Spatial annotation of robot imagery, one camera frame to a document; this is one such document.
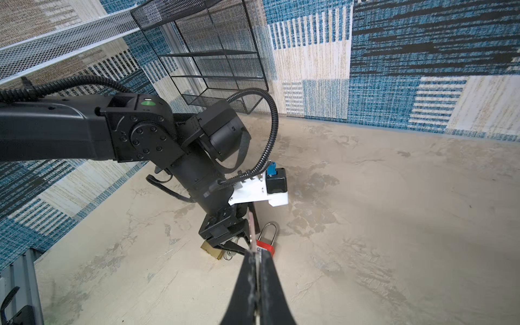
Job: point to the white wire mesh basket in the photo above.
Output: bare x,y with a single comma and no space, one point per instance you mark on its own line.
45,50

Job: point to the brass padlock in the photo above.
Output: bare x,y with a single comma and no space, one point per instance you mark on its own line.
218,254

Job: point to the red padlock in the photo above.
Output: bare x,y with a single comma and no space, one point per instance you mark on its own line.
267,238

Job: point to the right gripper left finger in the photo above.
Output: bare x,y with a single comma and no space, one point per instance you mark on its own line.
243,302

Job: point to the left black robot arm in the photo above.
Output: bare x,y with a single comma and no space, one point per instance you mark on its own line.
130,127

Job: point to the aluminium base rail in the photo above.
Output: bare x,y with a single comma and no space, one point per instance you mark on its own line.
20,300

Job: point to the black wire shelf rack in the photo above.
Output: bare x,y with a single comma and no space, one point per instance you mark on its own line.
207,48

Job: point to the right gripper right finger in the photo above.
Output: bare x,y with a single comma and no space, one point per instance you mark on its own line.
272,305

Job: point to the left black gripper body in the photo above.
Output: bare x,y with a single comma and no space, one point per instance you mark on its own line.
233,222

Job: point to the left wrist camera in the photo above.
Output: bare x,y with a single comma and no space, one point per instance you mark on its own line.
271,186

